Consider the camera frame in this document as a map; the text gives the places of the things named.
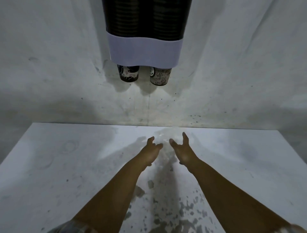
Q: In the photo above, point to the person's right thumb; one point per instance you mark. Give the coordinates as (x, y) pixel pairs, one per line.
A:
(173, 143)

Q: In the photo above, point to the person's right sleeve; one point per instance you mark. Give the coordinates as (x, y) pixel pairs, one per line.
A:
(297, 229)

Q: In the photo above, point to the person's left sleeve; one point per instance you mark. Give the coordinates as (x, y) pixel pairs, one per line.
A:
(72, 227)

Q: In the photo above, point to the white scribble-print paper cup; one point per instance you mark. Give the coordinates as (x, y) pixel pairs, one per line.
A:
(160, 76)

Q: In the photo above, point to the person's left forearm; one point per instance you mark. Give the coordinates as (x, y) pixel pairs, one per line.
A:
(115, 192)

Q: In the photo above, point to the person's left thumb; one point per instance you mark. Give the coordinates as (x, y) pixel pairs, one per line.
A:
(159, 146)

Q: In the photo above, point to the white cup dispenser collar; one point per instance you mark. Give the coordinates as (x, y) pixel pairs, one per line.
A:
(144, 50)

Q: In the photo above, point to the person's right hand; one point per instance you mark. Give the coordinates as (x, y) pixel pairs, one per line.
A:
(184, 153)

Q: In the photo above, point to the person's sleeve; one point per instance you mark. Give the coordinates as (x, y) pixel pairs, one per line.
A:
(72, 227)
(297, 229)

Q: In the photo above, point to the stack of dark paper cups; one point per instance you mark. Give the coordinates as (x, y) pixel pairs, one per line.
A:
(124, 19)
(170, 19)

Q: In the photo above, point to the person's left hand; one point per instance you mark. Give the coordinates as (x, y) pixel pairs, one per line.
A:
(150, 153)

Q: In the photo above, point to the person's right forearm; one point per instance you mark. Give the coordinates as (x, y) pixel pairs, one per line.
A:
(227, 196)

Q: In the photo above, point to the black printed paper cup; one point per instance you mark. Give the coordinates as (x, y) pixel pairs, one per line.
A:
(129, 73)

